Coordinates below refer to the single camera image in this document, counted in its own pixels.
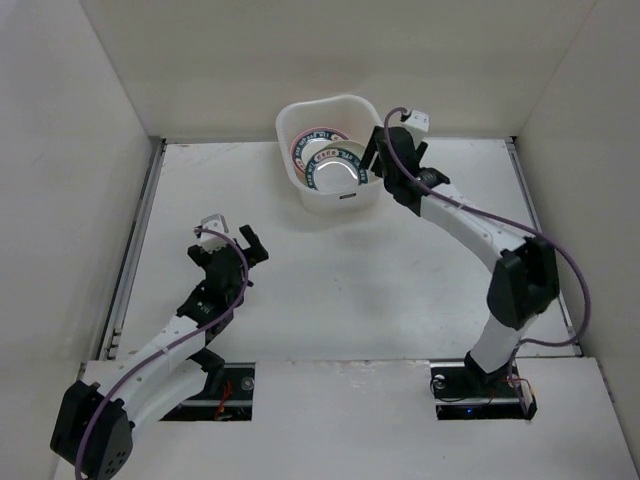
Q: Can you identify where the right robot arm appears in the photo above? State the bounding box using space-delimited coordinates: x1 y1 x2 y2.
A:
361 126 560 395

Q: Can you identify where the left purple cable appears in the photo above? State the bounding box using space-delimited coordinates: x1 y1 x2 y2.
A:
73 225 251 480

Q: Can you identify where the pink plate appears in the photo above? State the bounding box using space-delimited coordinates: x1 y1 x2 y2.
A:
289 127 346 176

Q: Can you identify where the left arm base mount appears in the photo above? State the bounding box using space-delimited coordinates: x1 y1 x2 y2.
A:
162 360 256 422

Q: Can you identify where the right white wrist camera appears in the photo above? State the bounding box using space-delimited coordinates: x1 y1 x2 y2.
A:
401 109 430 138

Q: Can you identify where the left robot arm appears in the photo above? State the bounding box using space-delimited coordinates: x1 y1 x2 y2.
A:
50 216 269 479

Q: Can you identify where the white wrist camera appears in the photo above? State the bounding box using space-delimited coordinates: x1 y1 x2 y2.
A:
194 213 229 253
401 109 430 138

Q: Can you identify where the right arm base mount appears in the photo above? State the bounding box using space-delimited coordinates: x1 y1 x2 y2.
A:
429 354 538 421

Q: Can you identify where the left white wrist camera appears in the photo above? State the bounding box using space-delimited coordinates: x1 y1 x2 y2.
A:
194 213 229 253

